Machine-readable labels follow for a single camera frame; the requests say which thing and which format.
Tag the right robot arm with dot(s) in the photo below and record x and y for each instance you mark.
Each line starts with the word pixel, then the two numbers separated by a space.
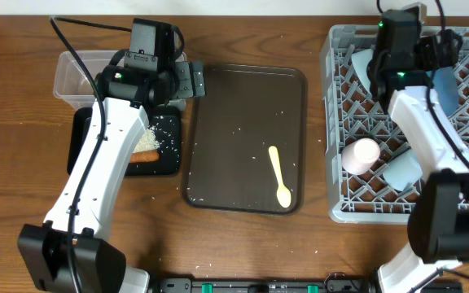
pixel 401 75

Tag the clear plastic waste bin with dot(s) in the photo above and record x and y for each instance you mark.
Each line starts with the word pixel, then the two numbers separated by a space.
pixel 71 77

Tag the grey dishwasher rack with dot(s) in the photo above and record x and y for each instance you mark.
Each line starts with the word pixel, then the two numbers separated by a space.
pixel 351 114

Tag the dark blue plate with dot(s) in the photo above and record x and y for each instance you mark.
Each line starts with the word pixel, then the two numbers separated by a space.
pixel 446 86

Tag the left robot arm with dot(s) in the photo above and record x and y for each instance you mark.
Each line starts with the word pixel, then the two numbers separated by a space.
pixel 70 251

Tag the pink cup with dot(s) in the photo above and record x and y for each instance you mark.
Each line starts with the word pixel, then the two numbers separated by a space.
pixel 358 157

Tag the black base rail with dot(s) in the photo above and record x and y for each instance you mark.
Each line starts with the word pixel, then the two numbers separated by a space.
pixel 186 285

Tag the black rectangular tray bin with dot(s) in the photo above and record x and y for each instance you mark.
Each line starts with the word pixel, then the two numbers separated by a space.
pixel 166 121

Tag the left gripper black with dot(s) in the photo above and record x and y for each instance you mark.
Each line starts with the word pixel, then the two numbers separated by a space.
pixel 187 89

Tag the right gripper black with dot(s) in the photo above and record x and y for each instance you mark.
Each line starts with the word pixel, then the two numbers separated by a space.
pixel 449 53

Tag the yellow plastic spoon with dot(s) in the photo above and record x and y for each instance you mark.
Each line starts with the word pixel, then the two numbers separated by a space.
pixel 283 194

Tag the orange carrot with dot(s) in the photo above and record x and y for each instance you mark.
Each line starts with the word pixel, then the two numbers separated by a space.
pixel 144 157

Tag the brown serving tray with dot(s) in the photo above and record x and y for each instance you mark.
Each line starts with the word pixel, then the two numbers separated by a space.
pixel 246 110

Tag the spilled white rice pile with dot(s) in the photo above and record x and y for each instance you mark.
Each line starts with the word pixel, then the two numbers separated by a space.
pixel 147 142

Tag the light blue cup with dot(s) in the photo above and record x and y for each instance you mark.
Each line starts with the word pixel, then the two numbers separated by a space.
pixel 403 171

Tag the light blue bowl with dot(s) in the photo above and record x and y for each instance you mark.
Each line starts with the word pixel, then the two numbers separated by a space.
pixel 360 61

